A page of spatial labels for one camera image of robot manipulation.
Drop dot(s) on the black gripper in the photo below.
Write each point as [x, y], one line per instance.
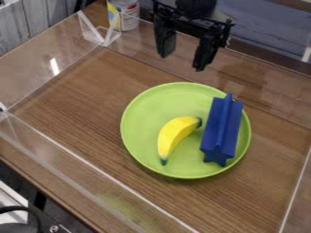
[197, 18]

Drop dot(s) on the yellow toy banana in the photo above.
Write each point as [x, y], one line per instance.
[172, 133]

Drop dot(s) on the green round plate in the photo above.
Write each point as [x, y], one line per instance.
[150, 111]

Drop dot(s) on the blue star-shaped block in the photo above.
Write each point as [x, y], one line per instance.
[219, 138]

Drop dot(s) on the clear acrylic corner bracket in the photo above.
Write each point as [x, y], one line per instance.
[100, 35]

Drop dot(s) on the clear acrylic enclosure wall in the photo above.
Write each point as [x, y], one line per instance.
[66, 89]

